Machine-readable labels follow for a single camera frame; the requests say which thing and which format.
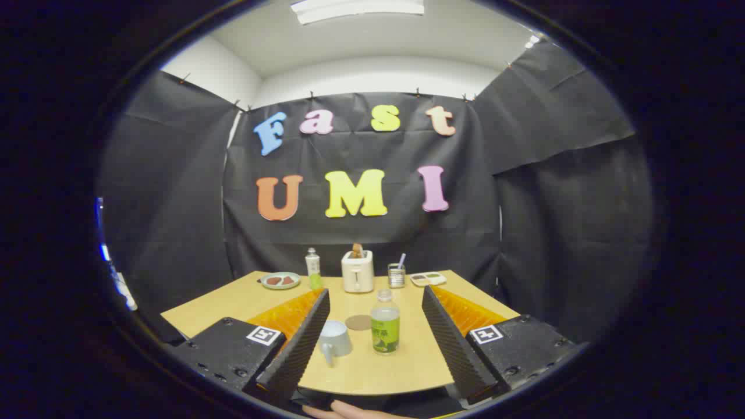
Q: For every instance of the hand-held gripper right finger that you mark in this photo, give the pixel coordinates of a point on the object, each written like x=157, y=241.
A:
x=451, y=343

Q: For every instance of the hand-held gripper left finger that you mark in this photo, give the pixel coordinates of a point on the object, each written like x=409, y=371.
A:
x=300, y=343

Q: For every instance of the light blue cup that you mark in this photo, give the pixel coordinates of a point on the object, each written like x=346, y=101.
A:
x=337, y=340

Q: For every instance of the round brown coaster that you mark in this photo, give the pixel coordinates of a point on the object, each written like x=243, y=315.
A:
x=356, y=323

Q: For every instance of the green label juice bottle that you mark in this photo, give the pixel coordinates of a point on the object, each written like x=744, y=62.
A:
x=385, y=334

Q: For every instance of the small white green bottle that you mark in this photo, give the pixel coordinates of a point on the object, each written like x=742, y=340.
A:
x=313, y=267

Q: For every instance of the wooden table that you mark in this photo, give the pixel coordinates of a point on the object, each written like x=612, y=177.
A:
x=407, y=364

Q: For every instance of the pale green plate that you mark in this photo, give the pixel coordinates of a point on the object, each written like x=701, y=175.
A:
x=279, y=286

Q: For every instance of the white divided tray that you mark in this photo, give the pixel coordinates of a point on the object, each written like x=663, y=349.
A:
x=428, y=279

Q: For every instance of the metal mesh holder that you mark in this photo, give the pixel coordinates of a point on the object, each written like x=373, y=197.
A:
x=396, y=278

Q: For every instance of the white toaster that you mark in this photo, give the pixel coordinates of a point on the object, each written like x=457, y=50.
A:
x=357, y=276

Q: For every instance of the brown toast slice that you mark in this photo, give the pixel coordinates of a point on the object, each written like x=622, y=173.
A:
x=357, y=251

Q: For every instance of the ceiling light panel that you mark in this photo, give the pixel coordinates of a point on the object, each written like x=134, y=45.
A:
x=358, y=9

